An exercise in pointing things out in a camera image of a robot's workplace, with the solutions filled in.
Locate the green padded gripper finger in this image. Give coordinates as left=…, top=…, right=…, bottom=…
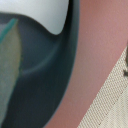
left=0, top=19, right=22, bottom=128

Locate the grey pot with handle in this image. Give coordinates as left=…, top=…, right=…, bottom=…
left=2, top=0, right=79, bottom=128

